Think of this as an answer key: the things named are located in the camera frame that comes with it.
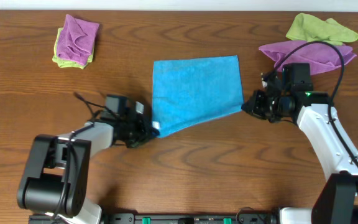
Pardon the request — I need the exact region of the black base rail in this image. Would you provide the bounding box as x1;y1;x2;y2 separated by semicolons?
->
28;207;282;224

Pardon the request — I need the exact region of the blue microfibre cloth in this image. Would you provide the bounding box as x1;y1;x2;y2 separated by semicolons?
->
152;55;244;138

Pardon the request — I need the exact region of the white cloth label tag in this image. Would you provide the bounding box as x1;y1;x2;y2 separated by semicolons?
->
152;121;160;130

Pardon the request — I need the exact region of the folded green cloth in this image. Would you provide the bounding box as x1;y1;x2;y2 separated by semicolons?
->
52;27;94;70

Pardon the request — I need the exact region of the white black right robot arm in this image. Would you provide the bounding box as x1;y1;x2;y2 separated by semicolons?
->
242;63;358;223

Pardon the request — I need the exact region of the folded purple cloth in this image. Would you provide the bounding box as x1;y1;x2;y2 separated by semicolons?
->
56;14;99;65

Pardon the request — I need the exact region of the crumpled green cloth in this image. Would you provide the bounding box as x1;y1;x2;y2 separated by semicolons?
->
286;13;358;45

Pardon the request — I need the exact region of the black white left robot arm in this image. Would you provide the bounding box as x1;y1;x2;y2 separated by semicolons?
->
17;94;159;224

